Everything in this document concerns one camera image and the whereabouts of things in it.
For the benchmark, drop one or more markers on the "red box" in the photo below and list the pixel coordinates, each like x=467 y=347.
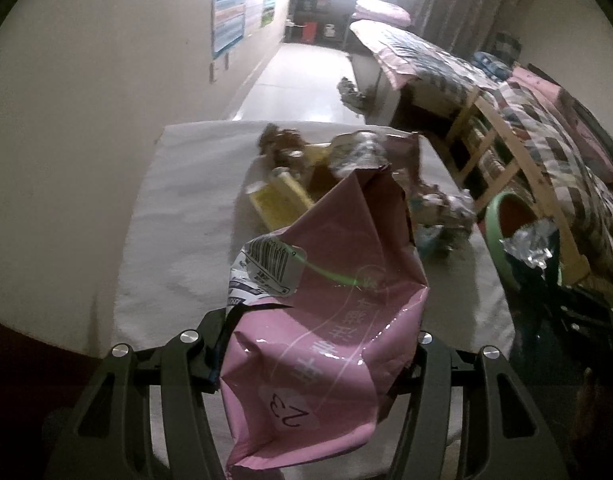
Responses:
x=310 y=31

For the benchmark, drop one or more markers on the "pink plastic bag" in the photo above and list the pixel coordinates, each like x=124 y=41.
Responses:
x=346 y=310

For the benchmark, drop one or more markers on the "wooden bed frame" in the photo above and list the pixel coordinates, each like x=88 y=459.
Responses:
x=531 y=170

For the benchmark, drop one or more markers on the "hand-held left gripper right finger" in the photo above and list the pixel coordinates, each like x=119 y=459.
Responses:
x=436 y=360

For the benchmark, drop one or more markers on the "white bed base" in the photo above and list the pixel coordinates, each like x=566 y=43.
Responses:
x=376 y=85

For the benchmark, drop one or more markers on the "grey curtain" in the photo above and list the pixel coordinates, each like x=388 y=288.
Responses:
x=461 y=0

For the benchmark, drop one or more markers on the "yellow box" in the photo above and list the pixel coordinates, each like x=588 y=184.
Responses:
x=279 y=202

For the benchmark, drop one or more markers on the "pink folded blanket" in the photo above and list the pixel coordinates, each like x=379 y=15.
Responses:
x=381 y=10

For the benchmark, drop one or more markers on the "silver foil wrapper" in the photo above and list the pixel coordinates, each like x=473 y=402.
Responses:
x=534 y=242

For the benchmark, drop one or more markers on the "dark shelf unit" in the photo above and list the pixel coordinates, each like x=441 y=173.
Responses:
x=319 y=10

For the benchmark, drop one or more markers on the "wall poster with green picture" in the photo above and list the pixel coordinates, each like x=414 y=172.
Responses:
x=268 y=7

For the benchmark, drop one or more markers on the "brown crumpled wrapper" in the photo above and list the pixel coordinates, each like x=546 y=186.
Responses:
x=281 y=140

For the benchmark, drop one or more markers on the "blue plaid cloth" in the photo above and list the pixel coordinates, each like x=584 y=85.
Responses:
x=491 y=64

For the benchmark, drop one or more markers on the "blue pink checked quilt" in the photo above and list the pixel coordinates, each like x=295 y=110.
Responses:
x=421 y=52

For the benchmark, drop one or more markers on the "small white container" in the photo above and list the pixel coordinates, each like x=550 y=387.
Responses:
x=329 y=29

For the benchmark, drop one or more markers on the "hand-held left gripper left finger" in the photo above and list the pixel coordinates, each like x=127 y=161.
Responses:
x=196 y=355

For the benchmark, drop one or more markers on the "grey crumpled wrapper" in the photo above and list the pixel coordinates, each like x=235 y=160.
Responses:
x=446 y=207

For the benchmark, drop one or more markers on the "blue striped wall poster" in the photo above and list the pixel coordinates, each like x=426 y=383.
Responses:
x=229 y=5

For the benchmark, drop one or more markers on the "red bucket with green rim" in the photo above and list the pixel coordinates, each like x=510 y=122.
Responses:
x=516 y=215

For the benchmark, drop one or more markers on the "pair of shoes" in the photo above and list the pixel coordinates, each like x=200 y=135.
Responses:
x=354 y=94

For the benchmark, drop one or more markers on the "blue white wrapper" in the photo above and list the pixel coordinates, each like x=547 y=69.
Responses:
x=436 y=242

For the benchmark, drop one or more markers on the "plaid patchwork quilt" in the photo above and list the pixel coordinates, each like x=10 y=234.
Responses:
x=571 y=150

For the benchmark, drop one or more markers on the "silver crumpled wrapper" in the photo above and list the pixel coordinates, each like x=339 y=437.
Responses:
x=356 y=152

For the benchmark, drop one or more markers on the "white table cloth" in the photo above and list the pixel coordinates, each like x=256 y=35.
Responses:
x=186 y=210

